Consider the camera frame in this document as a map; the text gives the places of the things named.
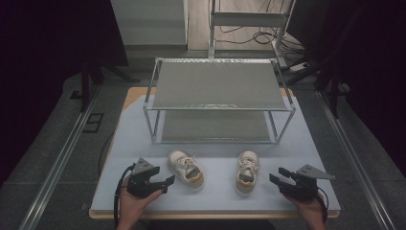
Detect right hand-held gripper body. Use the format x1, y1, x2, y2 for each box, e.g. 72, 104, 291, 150
281, 164, 337, 203

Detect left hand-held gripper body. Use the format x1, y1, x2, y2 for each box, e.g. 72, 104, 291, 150
126, 157, 169, 199

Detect cream child's sneaker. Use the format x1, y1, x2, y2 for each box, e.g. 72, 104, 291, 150
235, 149, 260, 196
168, 149, 206, 192

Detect metal two-tier shoe rack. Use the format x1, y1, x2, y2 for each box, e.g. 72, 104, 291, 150
142, 57, 297, 146

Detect person's left hand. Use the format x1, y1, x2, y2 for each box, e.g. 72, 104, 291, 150
119, 177, 164, 225

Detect person's right hand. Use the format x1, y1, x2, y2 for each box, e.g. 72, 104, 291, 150
282, 191, 327, 226

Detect light blue table mat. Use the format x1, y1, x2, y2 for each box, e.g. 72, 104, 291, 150
90, 91, 341, 214

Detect black floor outlet plate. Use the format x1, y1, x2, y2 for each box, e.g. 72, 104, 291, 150
81, 111, 105, 134

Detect black stand leg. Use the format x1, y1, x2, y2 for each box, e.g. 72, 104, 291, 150
314, 71, 344, 120

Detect white power strip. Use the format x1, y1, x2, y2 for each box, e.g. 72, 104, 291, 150
288, 61, 311, 73

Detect black tripod stand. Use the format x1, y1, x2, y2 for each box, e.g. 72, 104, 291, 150
79, 52, 142, 113

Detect black curtain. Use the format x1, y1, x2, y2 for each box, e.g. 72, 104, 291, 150
0, 0, 130, 188
285, 0, 406, 178

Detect white cabinet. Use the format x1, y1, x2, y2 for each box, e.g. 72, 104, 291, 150
109, 0, 190, 50

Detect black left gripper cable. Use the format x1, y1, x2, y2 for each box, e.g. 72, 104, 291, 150
113, 163, 137, 228

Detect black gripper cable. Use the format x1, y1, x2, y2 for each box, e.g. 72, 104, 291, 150
315, 186, 330, 224
113, 163, 137, 228

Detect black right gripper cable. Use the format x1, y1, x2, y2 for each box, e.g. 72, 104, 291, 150
315, 186, 330, 224

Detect thin dark floor cable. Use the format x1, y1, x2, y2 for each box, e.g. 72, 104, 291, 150
97, 131, 115, 176

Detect metal floor rail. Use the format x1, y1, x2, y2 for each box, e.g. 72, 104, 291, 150
18, 85, 102, 230
315, 90, 397, 230

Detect black floor cables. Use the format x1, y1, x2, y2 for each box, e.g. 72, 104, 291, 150
213, 0, 305, 52

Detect white metal frame stand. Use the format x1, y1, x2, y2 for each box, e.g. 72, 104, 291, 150
208, 0, 297, 60

